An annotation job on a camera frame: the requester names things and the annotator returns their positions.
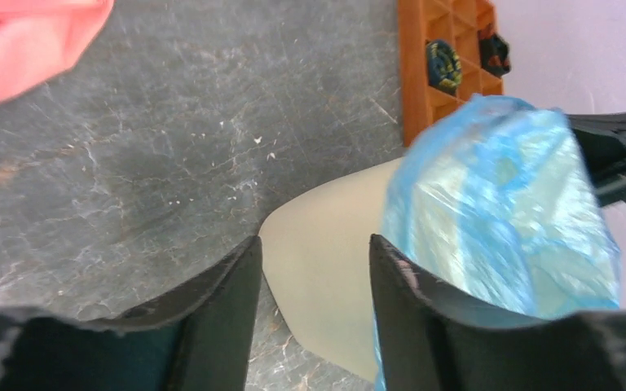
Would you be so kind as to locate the black bag roll left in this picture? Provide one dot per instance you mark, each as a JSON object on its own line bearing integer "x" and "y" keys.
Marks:
{"x": 443, "y": 66}

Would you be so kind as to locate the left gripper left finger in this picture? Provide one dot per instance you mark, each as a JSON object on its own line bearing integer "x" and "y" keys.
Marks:
{"x": 196, "y": 336}

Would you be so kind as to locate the blue plastic trash bag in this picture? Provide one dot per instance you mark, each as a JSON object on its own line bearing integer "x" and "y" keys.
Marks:
{"x": 496, "y": 201}

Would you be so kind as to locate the beige trash bin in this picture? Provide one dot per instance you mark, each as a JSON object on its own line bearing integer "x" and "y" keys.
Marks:
{"x": 315, "y": 261}

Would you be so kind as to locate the black bag roll top right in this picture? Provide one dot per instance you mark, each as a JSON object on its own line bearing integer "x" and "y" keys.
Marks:
{"x": 493, "y": 51}

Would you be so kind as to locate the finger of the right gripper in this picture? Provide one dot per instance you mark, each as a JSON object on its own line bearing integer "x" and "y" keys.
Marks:
{"x": 602, "y": 139}

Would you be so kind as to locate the black bag roll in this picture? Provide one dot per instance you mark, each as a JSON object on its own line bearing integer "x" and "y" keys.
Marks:
{"x": 493, "y": 51}
{"x": 443, "y": 66}

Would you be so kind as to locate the orange compartment tray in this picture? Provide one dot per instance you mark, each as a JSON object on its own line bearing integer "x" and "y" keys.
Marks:
{"x": 458, "y": 23}

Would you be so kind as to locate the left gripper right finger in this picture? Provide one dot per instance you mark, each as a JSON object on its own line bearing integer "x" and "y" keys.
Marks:
{"x": 433, "y": 336}

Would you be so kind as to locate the pink cloth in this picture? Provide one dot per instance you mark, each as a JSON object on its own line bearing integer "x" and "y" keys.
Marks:
{"x": 41, "y": 39}

